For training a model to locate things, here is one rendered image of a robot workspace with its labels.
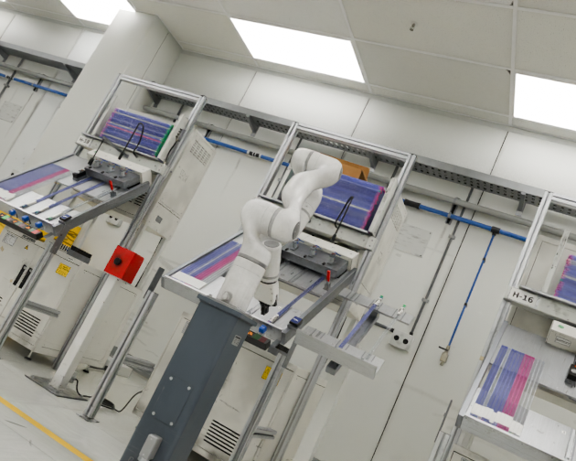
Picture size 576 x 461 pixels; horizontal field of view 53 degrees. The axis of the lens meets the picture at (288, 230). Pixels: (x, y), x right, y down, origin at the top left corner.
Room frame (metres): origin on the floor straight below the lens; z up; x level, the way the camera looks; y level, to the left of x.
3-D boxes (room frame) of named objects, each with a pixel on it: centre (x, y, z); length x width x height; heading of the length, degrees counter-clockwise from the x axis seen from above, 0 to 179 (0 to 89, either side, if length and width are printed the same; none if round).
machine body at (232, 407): (3.20, -0.15, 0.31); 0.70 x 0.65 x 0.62; 64
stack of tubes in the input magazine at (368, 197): (3.06, -0.15, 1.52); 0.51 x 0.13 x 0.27; 64
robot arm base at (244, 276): (2.13, 0.07, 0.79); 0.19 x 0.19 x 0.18
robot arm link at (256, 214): (2.15, 0.10, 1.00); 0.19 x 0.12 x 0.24; 71
